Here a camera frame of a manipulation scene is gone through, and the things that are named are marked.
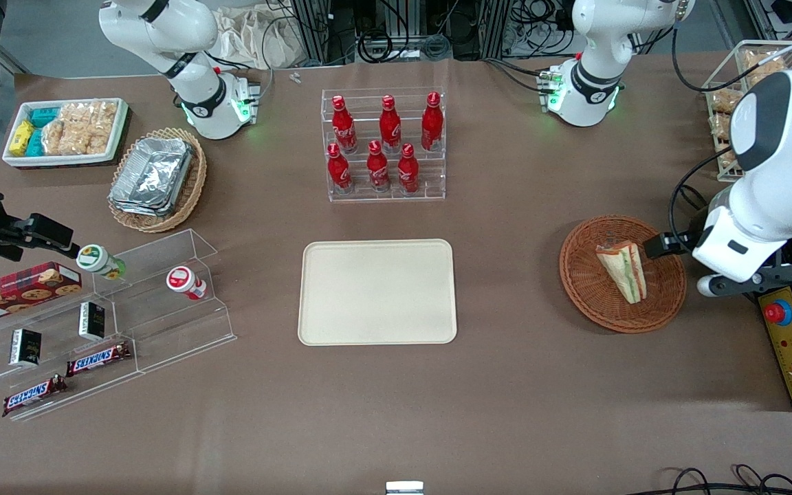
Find red-lidded white cup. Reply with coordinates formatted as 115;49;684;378
165;265;208;302

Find beige rectangular serving tray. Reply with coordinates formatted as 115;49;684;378
297;239;458;347

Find clear bagged bread snack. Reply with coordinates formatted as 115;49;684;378
742;51;787;89
711;88;745;116

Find red plaid cookie box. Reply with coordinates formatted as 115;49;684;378
0;261;83;328

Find clear acrylic step shelf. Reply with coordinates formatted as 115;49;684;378
0;272;142;422
90;228;238;376

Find aluminium frame post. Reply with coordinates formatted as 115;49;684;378
291;0;333;67

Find red cola bottle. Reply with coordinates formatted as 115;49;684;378
421;91;445;153
378;95;402;154
397;143;421;195
327;142;353;195
331;95;358;154
366;140;391;193

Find white wire basket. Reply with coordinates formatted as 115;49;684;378
704;39;792;184

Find Snickers chocolate bar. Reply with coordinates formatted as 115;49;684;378
1;374;69;419
65;341;133;378

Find plastic-wrapped triangle sandwich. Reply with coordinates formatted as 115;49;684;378
595;240;648;305

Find round brown wicker basket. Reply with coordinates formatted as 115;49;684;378
559;215;688;335

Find green-lidded white cup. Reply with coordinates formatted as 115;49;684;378
76;244;127;281

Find yellow snack packet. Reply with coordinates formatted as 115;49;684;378
9;120;35;157

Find clear bag of rice crackers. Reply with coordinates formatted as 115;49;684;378
41;100;119;157

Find black cable loops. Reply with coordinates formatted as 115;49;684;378
642;464;792;495

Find oval light wicker basket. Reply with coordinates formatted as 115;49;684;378
107;126;208;234

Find stack of foil containers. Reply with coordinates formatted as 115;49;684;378
108;137;195;218

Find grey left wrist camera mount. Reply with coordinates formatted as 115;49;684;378
696;261;792;298

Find small black box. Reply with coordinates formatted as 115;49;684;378
9;328;43;367
78;301;107;342

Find white rectangular snack tray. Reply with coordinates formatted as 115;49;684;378
1;98;129;168

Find clear acrylic bottle rack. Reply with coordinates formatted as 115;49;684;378
320;87;447;203

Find crumpled beige bags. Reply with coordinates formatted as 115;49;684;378
212;5;309;71

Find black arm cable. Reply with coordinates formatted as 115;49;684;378
667;146;735;239

